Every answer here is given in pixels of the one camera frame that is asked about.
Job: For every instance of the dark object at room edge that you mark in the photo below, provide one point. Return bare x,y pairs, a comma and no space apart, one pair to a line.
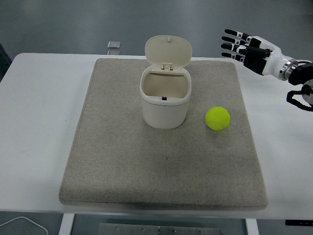
3,63

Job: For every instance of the grey metal plate with screws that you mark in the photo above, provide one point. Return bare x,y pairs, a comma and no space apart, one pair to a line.
134,230

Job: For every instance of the black table control panel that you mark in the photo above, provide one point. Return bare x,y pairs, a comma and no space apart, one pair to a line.
298,222

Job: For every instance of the cream bin with hinged lid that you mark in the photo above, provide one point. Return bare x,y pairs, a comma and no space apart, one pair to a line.
162,112

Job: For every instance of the beige fabric mat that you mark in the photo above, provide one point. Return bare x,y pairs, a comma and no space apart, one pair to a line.
146,159

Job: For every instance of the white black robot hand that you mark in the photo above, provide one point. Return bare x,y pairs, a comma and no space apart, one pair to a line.
271,57

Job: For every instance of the white table leg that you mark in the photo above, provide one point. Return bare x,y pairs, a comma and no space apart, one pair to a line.
252,227
66,225

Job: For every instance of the yellow tennis ball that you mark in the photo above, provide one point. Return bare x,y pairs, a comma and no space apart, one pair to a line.
217,118

